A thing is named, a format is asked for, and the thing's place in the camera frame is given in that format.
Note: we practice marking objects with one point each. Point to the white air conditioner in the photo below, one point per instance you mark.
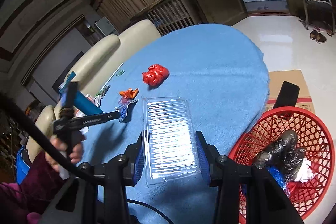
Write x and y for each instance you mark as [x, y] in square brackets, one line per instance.
[105, 27]

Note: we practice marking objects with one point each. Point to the wooden crib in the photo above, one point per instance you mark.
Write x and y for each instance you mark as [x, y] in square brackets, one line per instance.
[170, 15]

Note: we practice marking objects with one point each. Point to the person's left hand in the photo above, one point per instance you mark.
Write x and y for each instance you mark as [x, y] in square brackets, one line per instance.
[75, 156]

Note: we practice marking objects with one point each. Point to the black phone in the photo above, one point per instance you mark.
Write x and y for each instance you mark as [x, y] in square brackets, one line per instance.
[287, 96]

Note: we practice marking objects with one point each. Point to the blue plastic bag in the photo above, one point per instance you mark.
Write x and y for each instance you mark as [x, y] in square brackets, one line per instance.
[277, 175]

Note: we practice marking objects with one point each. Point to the red plastic basket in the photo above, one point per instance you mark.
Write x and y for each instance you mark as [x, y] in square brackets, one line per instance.
[312, 135]

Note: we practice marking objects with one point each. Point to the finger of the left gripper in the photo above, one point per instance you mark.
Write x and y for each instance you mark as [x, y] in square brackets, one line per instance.
[98, 118]
[67, 101]

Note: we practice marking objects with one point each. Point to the black plastic bag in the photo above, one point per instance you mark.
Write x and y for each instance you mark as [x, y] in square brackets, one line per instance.
[284, 154]

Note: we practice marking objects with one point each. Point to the green candy wrapper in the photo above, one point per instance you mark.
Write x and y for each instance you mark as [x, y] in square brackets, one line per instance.
[120, 72]

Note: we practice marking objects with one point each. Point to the cardboard sheet on floor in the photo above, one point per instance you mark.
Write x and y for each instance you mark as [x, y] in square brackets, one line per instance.
[304, 100]

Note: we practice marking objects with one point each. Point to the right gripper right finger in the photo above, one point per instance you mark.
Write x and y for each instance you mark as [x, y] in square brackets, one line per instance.
[223, 173]

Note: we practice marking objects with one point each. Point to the cream leather sofa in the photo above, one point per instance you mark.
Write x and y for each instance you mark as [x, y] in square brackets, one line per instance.
[95, 68]

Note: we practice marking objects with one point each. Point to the wall television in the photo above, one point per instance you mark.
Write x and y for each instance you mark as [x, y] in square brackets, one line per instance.
[64, 74]

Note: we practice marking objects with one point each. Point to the teal thermos bottle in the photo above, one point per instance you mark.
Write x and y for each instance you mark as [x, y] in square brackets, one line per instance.
[82, 103]

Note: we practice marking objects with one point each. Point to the clear plastic tray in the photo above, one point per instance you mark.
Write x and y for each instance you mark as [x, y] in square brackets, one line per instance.
[168, 140]

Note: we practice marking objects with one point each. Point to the orange wrapper bundle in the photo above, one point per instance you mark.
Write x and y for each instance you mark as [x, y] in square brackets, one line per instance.
[129, 94]

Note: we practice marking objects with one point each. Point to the white paper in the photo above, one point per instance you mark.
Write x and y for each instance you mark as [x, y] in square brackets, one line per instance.
[305, 172]

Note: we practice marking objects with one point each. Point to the red plastic bag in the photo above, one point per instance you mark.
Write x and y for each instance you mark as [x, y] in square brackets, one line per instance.
[155, 75]

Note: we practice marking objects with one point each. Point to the pair of slippers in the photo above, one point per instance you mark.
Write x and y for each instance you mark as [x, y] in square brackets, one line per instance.
[317, 36]

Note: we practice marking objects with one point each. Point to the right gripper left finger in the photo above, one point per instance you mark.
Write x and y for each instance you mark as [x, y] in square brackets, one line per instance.
[120, 172]

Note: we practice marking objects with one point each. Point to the white stick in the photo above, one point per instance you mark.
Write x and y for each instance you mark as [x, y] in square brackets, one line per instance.
[112, 77]

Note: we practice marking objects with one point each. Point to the blue white carton box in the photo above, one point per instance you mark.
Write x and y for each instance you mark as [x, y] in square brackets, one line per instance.
[125, 110]

